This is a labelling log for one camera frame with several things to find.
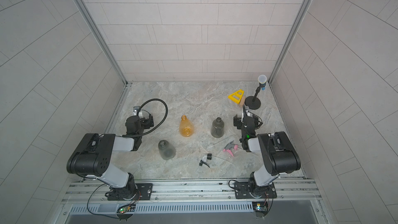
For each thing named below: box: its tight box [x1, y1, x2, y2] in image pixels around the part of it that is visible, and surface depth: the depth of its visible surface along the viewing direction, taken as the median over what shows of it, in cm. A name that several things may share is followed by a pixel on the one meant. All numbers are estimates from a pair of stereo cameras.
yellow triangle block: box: [228, 89, 245, 105], surface depth 110 cm
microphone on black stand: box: [244, 74, 268, 110], surface depth 104 cm
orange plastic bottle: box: [179, 114, 195, 138], surface depth 93 cm
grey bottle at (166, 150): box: [158, 139, 176, 161], surface depth 82 cm
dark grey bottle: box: [210, 116, 225, 138], surface depth 86 cm
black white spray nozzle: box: [199, 153, 212, 168], surface depth 82 cm
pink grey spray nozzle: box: [222, 140, 239, 158], surface depth 85 cm
